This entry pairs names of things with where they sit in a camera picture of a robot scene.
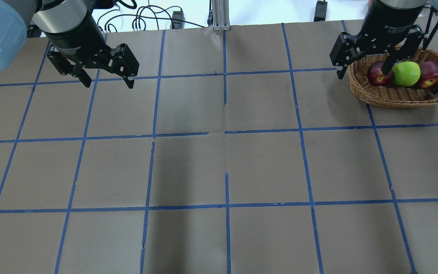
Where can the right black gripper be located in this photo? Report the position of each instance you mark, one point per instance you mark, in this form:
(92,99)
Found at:
(392,21)

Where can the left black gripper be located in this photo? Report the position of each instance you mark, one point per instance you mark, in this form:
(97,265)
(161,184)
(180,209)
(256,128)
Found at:
(73,39)

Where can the dark red apple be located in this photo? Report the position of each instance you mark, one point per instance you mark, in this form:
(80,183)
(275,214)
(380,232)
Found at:
(376,77)

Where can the green apple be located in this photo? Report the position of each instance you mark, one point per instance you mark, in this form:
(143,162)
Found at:
(406,74)

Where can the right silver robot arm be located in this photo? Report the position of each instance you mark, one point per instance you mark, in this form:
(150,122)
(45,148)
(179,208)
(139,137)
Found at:
(388,27)

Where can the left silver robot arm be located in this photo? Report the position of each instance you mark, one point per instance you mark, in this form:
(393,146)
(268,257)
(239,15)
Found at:
(16,16)

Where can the oval wicker basket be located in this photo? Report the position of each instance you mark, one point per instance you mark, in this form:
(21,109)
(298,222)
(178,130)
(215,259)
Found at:
(392,96)

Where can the aluminium frame post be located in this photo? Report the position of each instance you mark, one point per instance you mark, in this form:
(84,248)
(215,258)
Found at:
(218,17)

